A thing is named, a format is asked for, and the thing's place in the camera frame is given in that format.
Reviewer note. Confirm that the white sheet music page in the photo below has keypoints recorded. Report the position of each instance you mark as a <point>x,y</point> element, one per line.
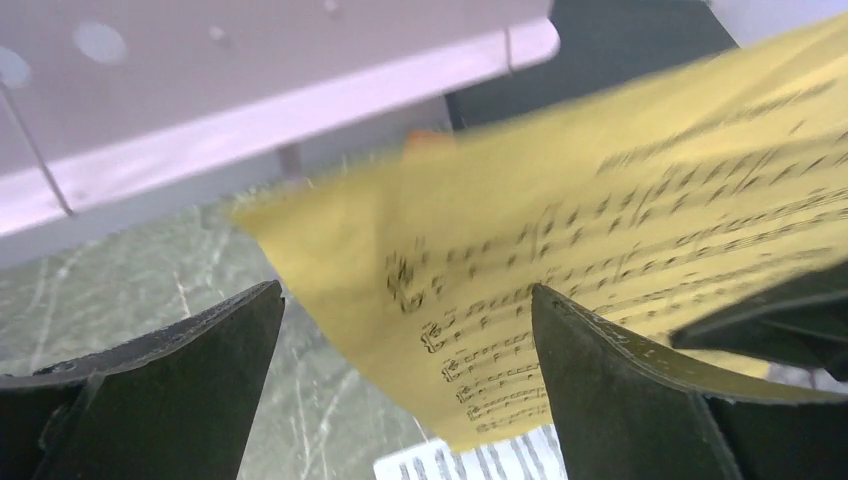
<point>533,455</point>

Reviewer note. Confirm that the dark green rack unit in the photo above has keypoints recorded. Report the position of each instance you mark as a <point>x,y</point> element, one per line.
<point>603,43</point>

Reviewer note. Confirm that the white perforated music stand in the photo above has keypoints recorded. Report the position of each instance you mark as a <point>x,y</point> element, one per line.
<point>116,112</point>

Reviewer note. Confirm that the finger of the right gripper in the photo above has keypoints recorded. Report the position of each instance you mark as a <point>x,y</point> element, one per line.
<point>801,322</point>

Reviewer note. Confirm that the yellow sheet music book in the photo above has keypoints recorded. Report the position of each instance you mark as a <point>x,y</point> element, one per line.
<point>650,204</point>

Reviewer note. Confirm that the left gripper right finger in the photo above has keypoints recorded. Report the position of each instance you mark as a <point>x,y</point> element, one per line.
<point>626,407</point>

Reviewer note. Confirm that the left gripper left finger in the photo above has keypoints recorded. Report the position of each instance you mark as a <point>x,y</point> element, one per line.
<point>176,403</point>

